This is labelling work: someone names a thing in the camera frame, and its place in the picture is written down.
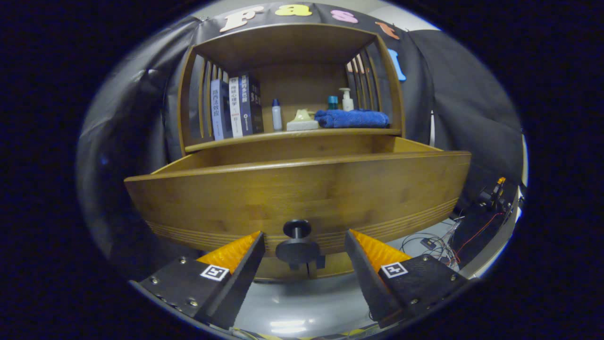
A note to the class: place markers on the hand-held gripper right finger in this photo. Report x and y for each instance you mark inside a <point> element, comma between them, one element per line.
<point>365,278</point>

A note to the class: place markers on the light blue book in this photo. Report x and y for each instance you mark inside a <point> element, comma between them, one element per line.
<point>217,111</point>

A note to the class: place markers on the teal bottle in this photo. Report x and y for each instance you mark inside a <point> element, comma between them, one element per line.
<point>333,103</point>

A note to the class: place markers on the wooden countertop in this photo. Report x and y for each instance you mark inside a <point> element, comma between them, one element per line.
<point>283,134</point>

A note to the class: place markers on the white pump bottle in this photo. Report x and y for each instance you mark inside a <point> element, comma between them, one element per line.
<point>347,103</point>

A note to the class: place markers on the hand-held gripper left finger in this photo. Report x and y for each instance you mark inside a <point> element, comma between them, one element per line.
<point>243,283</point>

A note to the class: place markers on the pale green and white dish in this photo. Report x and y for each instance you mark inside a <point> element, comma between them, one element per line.
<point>302,123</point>

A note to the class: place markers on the dark blue book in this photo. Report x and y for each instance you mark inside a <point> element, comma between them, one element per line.
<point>252,104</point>

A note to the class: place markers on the white bottle with blue cap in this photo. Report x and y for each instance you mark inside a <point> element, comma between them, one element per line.
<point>277,118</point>

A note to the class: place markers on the folded blue towel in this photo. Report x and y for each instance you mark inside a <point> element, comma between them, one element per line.
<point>354,119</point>

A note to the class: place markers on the wooden cabinet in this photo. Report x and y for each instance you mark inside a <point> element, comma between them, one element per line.
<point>283,47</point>

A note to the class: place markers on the white book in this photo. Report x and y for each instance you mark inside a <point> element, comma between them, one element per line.
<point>235,108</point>

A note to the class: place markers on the black device with orange tip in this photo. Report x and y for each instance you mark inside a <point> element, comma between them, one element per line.
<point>493,193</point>

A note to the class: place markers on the wooden drawer with black knob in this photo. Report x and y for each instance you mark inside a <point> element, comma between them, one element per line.
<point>306,193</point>

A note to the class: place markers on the small black adapter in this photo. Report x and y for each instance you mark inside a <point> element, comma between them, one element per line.
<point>428,243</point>

